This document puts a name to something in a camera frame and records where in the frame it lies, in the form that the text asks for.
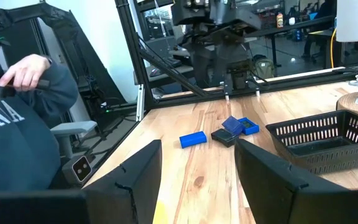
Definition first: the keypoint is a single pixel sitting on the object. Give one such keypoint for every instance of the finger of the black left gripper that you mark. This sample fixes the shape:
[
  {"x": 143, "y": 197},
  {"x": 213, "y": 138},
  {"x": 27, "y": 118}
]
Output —
[
  {"x": 188, "y": 14},
  {"x": 235, "y": 15}
]

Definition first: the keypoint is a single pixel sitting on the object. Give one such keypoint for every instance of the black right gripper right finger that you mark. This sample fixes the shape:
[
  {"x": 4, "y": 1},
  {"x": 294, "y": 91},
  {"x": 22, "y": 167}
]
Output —
[{"x": 269, "y": 186}]

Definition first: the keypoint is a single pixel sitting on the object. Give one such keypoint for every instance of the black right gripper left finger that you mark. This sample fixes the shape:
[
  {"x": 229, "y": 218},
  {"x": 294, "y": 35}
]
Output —
[{"x": 129, "y": 186}]

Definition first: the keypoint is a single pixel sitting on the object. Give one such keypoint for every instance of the blue ink pad case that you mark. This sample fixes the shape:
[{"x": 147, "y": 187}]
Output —
[
  {"x": 241, "y": 126},
  {"x": 193, "y": 139}
]

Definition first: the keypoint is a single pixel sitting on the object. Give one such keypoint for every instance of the dark ink pad case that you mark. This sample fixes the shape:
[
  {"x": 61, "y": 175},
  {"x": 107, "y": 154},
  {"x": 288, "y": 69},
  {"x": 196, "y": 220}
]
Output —
[{"x": 224, "y": 137}]

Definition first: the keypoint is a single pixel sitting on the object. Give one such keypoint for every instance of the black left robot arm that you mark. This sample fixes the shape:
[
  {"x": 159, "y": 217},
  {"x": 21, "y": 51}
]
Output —
[{"x": 216, "y": 46}]

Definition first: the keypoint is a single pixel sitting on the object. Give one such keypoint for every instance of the grey office chair armrest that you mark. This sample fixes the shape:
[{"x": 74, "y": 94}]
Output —
[{"x": 73, "y": 127}]

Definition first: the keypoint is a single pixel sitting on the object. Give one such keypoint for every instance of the orange bottle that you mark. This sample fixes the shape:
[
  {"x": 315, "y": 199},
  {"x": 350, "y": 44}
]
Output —
[{"x": 279, "y": 20}]

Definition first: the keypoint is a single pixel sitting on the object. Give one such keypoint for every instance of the black keyboard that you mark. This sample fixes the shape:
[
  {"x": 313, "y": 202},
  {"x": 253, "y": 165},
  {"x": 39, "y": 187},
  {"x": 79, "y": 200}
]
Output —
[{"x": 174, "y": 62}]

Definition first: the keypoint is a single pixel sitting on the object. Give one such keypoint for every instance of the white cup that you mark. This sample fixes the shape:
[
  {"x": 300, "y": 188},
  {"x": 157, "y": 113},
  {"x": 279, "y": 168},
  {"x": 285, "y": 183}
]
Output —
[{"x": 291, "y": 21}]

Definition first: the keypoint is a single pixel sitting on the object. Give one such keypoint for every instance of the black desk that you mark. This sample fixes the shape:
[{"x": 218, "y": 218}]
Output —
[{"x": 291, "y": 28}]

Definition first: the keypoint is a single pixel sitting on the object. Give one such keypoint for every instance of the olive backpack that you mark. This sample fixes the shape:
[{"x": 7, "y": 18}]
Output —
[{"x": 263, "y": 67}]

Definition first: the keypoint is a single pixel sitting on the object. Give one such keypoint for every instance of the blue crate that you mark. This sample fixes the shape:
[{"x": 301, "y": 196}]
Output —
[{"x": 297, "y": 35}]

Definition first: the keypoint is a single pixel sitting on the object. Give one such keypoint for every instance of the black slotted plastic basket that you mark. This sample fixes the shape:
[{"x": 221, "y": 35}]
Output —
[{"x": 322, "y": 146}]

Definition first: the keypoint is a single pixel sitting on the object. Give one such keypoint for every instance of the computer mouse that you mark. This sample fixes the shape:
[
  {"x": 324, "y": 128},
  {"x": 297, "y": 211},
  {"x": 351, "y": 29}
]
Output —
[{"x": 155, "y": 72}]

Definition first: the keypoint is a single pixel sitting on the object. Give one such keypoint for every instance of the person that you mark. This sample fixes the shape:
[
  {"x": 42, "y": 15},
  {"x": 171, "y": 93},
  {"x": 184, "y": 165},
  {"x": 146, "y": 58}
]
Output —
[
  {"x": 315, "y": 28},
  {"x": 26, "y": 149}
]

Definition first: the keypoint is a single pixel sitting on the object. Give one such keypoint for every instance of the round wooden lamp base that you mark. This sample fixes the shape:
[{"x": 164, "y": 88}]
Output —
[{"x": 353, "y": 105}]

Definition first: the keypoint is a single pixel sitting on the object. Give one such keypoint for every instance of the person's hand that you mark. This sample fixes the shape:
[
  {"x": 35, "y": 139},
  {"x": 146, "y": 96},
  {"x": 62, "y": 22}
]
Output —
[{"x": 23, "y": 73}]

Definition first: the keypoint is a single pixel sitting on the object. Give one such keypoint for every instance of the small grey camera box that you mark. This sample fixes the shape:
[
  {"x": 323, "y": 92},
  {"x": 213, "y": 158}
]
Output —
[{"x": 81, "y": 169}]

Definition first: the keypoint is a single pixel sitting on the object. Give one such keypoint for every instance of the black aluminium table frame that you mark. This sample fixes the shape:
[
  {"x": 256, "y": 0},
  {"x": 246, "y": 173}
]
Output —
[{"x": 135, "y": 62}]

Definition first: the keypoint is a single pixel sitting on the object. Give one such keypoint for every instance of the silver frame bracket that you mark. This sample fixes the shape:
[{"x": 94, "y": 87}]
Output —
[{"x": 140, "y": 102}]

